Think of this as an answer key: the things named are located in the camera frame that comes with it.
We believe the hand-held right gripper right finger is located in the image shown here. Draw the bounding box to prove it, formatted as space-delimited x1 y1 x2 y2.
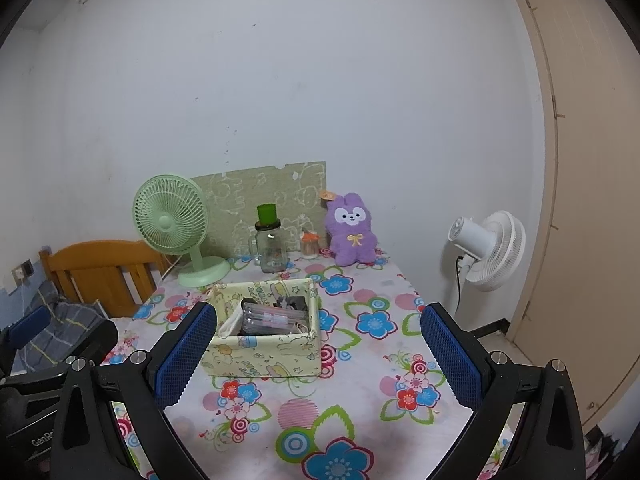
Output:
420 302 586 480

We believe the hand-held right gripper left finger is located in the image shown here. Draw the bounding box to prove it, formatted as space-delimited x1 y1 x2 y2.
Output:
50 301 218 480

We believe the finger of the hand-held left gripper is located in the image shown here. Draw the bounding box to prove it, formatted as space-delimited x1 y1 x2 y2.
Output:
7 305 53 350
50 318 119 367

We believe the white cloth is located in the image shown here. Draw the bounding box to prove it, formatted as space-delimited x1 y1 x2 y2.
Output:
220 305 246 338

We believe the yellow cartoon fabric storage box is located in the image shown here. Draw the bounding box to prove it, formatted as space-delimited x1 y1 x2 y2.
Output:
200 278 322 377

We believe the clear bag of straws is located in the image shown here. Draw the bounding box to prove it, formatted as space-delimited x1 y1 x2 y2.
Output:
241 298 301 336

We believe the grey plaid bedding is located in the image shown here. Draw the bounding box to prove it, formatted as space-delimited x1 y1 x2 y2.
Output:
12 280 108 376

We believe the white standing fan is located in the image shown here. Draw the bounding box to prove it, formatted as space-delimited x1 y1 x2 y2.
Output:
447 211 527 311

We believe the glass jar mug green lid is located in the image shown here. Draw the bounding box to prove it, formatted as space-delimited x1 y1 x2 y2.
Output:
248 203 287 273

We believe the green desk fan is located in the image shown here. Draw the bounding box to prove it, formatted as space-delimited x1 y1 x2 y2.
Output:
132 175 232 288

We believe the purple plush bunny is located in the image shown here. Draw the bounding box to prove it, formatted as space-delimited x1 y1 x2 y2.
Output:
320 191 379 267

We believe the green patterned board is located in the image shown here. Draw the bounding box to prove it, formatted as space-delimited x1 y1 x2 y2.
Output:
189 161 327 260

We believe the beige door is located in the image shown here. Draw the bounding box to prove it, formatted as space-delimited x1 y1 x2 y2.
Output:
502 0 640 431

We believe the black fan power cable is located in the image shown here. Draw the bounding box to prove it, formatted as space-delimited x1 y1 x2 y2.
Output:
454 255 469 306

